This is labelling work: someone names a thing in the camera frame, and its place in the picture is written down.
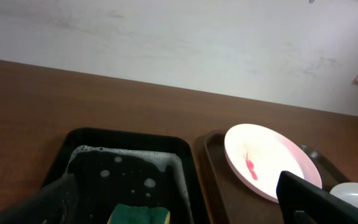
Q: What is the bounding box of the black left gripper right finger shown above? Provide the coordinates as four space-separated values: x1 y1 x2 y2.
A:
276 171 358 224

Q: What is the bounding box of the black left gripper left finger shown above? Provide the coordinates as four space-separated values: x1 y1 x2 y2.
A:
0 174 79 224

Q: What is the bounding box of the pink plate with red stain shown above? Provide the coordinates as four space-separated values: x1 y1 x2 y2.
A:
224 124 323 203

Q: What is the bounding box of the green yellow sponge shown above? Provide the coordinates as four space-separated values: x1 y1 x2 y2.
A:
107 204 170 224

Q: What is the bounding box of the brown serving tray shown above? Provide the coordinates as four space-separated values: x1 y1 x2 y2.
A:
194 130 350 224

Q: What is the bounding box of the black soapy water tray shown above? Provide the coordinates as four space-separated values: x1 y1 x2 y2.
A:
43 128 209 223

